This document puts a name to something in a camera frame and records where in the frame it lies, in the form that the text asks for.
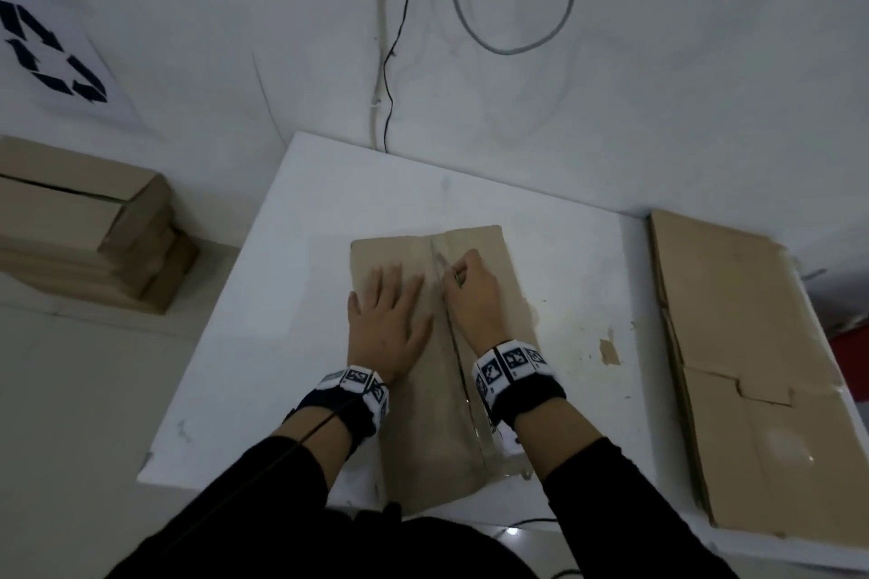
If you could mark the small low cardboard box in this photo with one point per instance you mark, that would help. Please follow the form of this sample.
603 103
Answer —
669 341
720 273

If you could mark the person's right hand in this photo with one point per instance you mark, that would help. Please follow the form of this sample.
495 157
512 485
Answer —
478 307

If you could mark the person's black trouser legs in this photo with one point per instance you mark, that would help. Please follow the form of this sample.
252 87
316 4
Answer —
407 544

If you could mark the white table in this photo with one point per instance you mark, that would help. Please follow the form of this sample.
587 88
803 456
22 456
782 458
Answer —
305 226

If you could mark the red chair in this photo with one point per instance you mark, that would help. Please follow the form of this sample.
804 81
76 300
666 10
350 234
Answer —
855 361

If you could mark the stack of boxes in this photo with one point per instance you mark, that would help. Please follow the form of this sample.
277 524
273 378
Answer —
61 212

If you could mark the person's left hand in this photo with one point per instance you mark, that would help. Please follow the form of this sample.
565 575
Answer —
387 327

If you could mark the brown tape scrap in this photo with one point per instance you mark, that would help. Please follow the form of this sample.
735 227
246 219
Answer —
609 351

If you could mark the person's right forearm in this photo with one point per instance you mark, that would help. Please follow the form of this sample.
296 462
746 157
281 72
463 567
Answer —
557 422

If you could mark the white recycling symbol sign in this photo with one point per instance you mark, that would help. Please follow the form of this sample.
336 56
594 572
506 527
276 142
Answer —
88 29

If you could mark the person's left forearm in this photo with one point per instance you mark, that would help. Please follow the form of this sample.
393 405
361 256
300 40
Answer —
305 443

